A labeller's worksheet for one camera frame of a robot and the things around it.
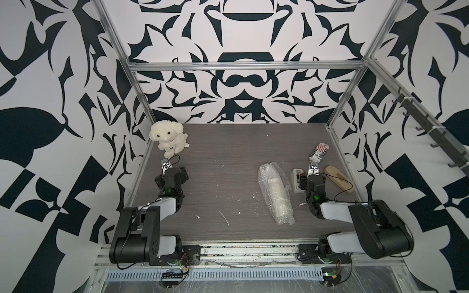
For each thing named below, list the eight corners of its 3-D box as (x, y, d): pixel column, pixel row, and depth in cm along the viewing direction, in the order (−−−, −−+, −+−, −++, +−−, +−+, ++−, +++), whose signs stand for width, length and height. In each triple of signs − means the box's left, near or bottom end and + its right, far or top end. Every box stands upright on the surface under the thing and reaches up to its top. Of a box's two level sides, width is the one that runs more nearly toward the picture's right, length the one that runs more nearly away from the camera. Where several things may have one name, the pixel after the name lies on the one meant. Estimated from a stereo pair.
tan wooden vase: (345, 195, 92) (348, 192, 90) (322, 170, 101) (324, 166, 99) (352, 191, 94) (355, 188, 91) (328, 167, 103) (331, 163, 100)
